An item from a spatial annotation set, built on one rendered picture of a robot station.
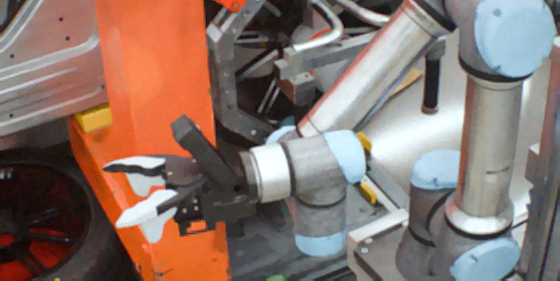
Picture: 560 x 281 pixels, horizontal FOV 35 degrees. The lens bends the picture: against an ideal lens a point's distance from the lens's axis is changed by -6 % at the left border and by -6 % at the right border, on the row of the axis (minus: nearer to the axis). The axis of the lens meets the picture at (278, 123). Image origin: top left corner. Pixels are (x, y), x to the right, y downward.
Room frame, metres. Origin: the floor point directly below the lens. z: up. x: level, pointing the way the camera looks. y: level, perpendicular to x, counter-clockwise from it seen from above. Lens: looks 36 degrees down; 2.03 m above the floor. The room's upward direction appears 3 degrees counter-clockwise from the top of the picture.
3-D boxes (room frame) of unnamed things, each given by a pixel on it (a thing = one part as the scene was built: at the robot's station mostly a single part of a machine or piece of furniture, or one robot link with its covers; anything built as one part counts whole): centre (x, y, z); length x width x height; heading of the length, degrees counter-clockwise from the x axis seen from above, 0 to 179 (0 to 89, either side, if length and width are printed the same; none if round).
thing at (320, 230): (1.05, -0.05, 1.12); 0.11 x 0.08 x 0.11; 14
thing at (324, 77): (1.87, -0.13, 0.85); 0.21 x 0.14 x 0.14; 26
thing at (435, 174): (1.22, -0.28, 0.98); 0.13 x 0.12 x 0.14; 14
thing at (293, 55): (1.78, -0.07, 1.03); 0.19 x 0.18 x 0.11; 26
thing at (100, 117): (1.95, 0.45, 0.71); 0.14 x 0.14 x 0.05; 26
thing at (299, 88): (1.67, -0.04, 0.93); 0.09 x 0.05 x 0.05; 26
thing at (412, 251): (1.23, -0.28, 0.87); 0.15 x 0.15 x 0.10
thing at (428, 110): (1.80, -0.36, 0.83); 0.04 x 0.04 x 0.16
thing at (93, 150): (1.79, 0.37, 0.69); 0.52 x 0.17 x 0.35; 26
